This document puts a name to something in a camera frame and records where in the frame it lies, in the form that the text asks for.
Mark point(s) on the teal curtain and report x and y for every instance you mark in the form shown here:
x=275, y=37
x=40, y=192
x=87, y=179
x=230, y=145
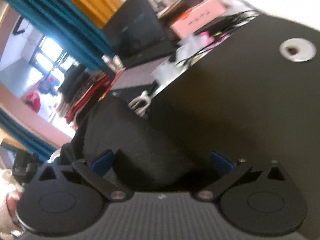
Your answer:
x=70, y=28

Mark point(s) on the silver desk grommet left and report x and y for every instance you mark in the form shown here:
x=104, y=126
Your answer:
x=298, y=50

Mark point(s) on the laptop computer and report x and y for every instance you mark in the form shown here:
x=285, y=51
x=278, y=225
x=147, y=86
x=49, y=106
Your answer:
x=141, y=42

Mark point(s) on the pink power strip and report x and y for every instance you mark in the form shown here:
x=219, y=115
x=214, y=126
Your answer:
x=197, y=17

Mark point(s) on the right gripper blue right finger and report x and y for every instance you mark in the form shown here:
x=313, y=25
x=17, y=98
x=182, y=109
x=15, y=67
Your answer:
x=230, y=173

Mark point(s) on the red garment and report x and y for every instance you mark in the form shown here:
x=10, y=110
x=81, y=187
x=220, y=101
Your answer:
x=103, y=82

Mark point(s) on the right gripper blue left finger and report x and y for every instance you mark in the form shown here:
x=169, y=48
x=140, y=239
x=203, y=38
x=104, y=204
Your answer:
x=92, y=173

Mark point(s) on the person left hand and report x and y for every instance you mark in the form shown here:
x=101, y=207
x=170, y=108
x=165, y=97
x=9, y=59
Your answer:
x=12, y=200

